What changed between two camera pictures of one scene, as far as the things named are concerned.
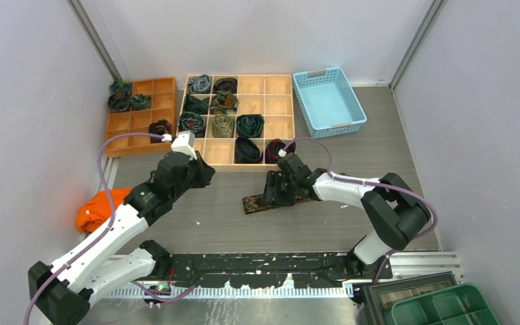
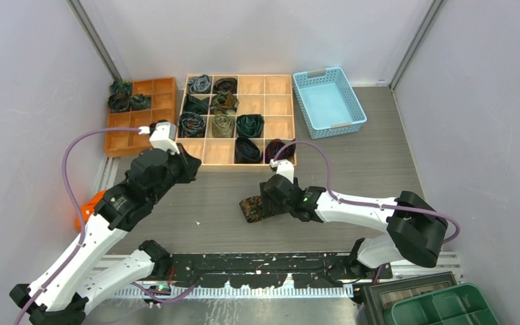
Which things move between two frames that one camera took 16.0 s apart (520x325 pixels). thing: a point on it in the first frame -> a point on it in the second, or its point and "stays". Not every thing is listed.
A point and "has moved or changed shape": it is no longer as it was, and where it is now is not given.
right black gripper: [273, 180] -> [266, 200]
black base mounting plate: [273, 269] stays
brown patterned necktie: [254, 203] has moved or changed shape
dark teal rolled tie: [194, 105] stays
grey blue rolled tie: [199, 84] stays
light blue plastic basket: [328, 102] stays
